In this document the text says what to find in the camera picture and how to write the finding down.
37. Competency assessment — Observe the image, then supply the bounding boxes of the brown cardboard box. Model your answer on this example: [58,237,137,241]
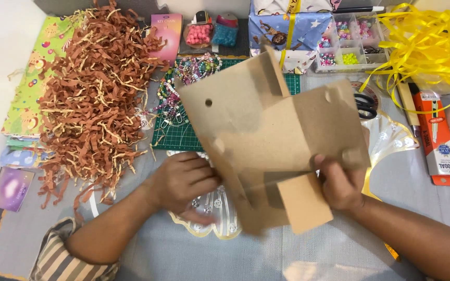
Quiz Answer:
[175,44,372,236]

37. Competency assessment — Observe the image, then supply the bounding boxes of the clear gold-edged plastic wrapper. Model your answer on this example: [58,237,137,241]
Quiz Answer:
[88,109,421,262]

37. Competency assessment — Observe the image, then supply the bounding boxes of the heap of yellow ribbon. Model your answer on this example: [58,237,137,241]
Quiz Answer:
[360,3,450,114]

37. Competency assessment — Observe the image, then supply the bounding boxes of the wooden handled tool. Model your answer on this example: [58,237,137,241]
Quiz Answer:
[396,81,421,137]

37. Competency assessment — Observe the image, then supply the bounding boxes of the orange cutter knife box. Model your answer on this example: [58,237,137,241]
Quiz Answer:
[412,90,450,187]

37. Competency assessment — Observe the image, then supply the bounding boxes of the white patterned wrapped gift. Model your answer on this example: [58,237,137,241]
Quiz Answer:
[250,48,319,75]

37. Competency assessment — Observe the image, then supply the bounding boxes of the person's left hand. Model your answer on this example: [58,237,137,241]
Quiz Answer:
[147,151,223,226]

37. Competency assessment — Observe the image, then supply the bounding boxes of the stack of patterned wrapping paper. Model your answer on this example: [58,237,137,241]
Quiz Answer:
[0,15,78,169]

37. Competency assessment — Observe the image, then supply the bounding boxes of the pile of beaded keychains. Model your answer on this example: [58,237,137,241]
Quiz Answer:
[141,53,223,129]

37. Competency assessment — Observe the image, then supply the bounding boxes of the striped sleeve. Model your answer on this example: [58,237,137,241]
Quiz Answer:
[29,216,121,281]

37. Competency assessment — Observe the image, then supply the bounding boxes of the clear bead organizer box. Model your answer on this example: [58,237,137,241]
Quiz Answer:
[314,12,390,73]

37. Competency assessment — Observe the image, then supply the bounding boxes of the heap of brown shredded paper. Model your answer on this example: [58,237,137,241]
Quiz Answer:
[35,0,171,213]

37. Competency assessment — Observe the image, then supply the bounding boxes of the person's right hand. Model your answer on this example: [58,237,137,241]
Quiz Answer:
[314,154,367,213]

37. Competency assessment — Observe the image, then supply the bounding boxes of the bag of pink beads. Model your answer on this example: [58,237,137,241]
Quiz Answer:
[183,11,215,49]

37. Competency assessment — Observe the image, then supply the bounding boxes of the pink keychain card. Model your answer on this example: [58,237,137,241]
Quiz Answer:
[147,14,183,67]

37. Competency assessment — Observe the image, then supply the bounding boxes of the green cutting mat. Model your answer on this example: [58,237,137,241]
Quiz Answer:
[151,56,301,153]

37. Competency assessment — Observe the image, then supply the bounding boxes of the bag of blue beads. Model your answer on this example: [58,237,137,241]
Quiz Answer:
[211,13,239,48]

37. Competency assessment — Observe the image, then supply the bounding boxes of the purple galaxy card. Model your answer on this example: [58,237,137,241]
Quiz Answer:
[0,167,35,213]

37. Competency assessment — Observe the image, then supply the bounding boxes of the black marker pen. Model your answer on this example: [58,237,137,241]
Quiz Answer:
[332,5,386,15]

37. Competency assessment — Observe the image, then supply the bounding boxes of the blue wrapped gift box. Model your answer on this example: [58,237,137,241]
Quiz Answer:
[248,10,334,53]

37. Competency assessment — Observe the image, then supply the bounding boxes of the black scissors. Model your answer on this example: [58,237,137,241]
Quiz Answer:
[353,93,378,120]

